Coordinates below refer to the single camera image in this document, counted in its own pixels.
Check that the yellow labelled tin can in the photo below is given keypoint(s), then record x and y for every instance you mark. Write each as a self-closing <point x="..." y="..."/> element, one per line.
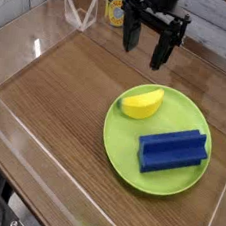
<point x="114" y="12"/>

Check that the black metal table bracket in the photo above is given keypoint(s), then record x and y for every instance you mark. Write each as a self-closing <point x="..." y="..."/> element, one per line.
<point x="11" y="218"/>

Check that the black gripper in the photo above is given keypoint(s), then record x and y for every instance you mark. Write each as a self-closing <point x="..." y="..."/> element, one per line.
<point x="158" y="14"/>

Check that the clear acrylic tray enclosure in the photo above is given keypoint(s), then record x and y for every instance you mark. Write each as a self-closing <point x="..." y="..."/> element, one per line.
<point x="61" y="67"/>

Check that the yellow toy banana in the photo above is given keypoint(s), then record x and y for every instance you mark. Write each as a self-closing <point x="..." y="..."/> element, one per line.
<point x="141" y="106"/>

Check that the blue block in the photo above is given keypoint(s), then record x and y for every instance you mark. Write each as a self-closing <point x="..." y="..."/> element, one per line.
<point x="171" y="150"/>

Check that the green plate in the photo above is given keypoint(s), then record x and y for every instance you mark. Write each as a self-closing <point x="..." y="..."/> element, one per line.
<point x="121" y="141"/>

